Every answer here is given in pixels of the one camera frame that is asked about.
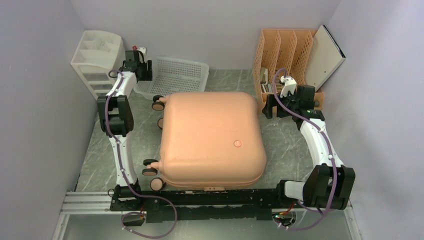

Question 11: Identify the white plastic drawer organizer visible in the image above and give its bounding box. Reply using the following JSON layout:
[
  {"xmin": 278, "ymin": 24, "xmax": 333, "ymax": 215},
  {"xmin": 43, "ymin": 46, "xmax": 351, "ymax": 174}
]
[{"xmin": 70, "ymin": 30, "xmax": 125, "ymax": 99}]

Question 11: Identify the orange plastic file rack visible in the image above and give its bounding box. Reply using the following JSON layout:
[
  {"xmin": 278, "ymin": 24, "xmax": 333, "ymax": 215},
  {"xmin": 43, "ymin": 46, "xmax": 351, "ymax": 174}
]
[{"xmin": 252, "ymin": 28, "xmax": 318, "ymax": 112}]

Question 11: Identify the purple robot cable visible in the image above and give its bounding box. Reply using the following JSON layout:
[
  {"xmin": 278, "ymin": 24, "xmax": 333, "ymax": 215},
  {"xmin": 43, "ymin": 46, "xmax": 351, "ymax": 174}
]
[{"xmin": 99, "ymin": 66, "xmax": 180, "ymax": 240}]

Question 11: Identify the pink hard-shell suitcase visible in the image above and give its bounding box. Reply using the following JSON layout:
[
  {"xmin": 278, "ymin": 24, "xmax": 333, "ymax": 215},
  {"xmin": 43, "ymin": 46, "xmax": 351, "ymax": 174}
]
[{"xmin": 148, "ymin": 91, "xmax": 267, "ymax": 189}]

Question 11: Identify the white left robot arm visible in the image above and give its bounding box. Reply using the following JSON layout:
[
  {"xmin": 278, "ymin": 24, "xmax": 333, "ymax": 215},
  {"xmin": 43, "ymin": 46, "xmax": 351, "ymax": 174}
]
[{"xmin": 97, "ymin": 48, "xmax": 153, "ymax": 210}]

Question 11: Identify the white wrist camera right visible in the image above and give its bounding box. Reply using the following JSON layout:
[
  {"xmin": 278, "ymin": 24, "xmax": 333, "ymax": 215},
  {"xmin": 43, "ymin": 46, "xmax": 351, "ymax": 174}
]
[{"xmin": 275, "ymin": 68, "xmax": 297, "ymax": 92}]

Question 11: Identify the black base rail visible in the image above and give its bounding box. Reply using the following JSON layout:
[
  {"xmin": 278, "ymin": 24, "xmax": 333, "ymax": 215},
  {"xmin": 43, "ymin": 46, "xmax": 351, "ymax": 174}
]
[{"xmin": 109, "ymin": 187, "xmax": 301, "ymax": 223}]

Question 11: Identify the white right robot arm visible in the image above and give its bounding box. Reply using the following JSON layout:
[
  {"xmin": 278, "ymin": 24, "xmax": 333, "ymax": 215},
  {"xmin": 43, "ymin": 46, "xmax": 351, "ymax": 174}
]
[{"xmin": 262, "ymin": 85, "xmax": 356, "ymax": 210}]

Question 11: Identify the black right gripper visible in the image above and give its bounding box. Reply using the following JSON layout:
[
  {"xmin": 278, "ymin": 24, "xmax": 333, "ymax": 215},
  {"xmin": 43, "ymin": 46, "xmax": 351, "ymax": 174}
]
[{"xmin": 262, "ymin": 89, "xmax": 299, "ymax": 119}]

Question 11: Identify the white plastic mesh basket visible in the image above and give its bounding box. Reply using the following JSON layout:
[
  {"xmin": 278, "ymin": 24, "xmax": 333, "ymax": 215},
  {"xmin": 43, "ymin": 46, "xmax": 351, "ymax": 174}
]
[{"xmin": 133, "ymin": 56, "xmax": 210, "ymax": 100}]

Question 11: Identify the black suitcase wheel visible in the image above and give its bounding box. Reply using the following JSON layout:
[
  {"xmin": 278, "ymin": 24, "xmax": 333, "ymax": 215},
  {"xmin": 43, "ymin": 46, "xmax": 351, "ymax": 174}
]
[
  {"xmin": 151, "ymin": 95, "xmax": 166, "ymax": 111},
  {"xmin": 142, "ymin": 158, "xmax": 166, "ymax": 191}
]

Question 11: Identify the white flat board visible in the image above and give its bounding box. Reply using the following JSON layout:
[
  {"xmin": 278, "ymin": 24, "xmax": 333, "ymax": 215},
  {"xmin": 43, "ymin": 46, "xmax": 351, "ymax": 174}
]
[{"xmin": 305, "ymin": 25, "xmax": 346, "ymax": 91}]

